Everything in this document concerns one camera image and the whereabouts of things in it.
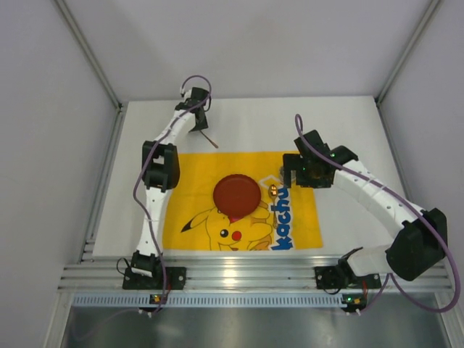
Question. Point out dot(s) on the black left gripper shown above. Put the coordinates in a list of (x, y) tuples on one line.
[(199, 118)]

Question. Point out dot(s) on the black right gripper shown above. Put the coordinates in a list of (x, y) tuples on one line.
[(292, 170)]

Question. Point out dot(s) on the speckled ceramic cup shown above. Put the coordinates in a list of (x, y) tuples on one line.
[(281, 173)]

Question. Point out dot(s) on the rose gold fork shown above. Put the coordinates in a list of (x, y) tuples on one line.
[(209, 139)]

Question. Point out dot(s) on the gold spoon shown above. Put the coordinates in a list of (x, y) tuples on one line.
[(273, 194)]

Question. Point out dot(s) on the yellow Pikachu cloth placemat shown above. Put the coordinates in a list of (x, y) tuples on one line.
[(194, 224)]

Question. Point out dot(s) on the red round plastic plate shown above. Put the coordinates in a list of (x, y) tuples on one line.
[(236, 195)]

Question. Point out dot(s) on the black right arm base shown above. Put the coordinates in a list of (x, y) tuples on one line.
[(331, 278)]

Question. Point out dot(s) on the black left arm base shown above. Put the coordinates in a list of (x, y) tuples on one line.
[(176, 280)]

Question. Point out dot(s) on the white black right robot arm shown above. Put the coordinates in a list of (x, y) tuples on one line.
[(418, 236)]

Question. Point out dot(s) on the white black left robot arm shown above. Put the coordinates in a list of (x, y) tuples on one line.
[(160, 174)]

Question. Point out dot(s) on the left aluminium frame post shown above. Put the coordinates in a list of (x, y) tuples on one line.
[(88, 53)]

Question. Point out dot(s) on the aluminium frame post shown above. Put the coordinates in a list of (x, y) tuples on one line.
[(419, 31), (88, 53)]

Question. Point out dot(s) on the aluminium mounting rail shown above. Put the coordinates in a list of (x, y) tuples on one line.
[(209, 274)]

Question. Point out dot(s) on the slotted grey cable duct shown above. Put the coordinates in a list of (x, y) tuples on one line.
[(232, 300)]

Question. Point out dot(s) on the right aluminium frame post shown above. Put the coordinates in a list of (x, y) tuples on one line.
[(419, 31)]

